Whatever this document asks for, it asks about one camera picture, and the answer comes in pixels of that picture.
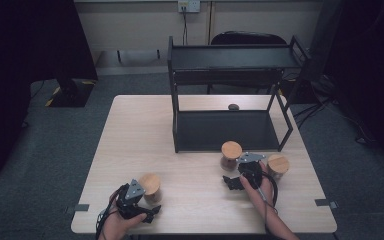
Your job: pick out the small dark round object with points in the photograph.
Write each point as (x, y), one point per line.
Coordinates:
(233, 107)

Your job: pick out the person's right hand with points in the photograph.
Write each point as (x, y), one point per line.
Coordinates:
(258, 195)

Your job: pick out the black stand base yellow tape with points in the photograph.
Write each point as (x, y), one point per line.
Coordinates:
(73, 95)

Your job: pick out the black metal shelf rack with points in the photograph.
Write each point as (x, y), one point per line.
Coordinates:
(230, 58)

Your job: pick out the white wall socket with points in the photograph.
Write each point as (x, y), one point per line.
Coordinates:
(189, 5)

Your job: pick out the glass jar tan contents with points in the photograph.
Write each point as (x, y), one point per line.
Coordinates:
(151, 188)

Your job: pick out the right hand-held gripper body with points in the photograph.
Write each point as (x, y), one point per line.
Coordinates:
(251, 171)

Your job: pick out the person's left hand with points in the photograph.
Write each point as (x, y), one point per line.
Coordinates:
(120, 228)

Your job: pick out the grey table bracket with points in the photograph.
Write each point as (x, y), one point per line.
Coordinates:
(325, 202)
(78, 208)

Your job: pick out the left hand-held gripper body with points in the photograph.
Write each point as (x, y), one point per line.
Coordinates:
(130, 203)

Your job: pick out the glass jar red contents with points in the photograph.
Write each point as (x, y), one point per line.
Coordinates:
(230, 155)

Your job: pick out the black chair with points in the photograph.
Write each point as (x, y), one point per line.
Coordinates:
(246, 37)

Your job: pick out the glass jar dark contents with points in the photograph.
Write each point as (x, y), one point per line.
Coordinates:
(278, 166)

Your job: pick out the dark curtain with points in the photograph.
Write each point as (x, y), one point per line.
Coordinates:
(20, 66)
(373, 66)

